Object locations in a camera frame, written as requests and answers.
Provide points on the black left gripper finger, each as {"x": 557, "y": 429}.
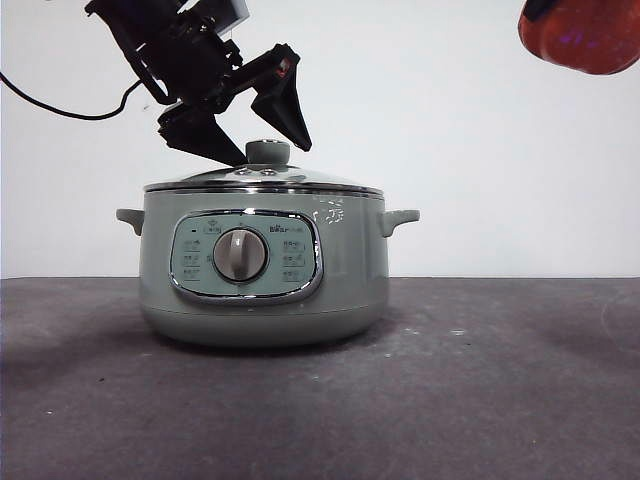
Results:
{"x": 197, "y": 135}
{"x": 287, "y": 107}

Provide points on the pale green electric pot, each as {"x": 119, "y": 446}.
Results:
{"x": 350, "y": 260}

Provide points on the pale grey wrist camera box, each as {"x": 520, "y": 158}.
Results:
{"x": 225, "y": 12}

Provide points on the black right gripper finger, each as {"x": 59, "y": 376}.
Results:
{"x": 537, "y": 7}

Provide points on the glass lid with green knob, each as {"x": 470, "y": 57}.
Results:
{"x": 267, "y": 152}

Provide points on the orange toy pumpkin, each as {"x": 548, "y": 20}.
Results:
{"x": 580, "y": 40}

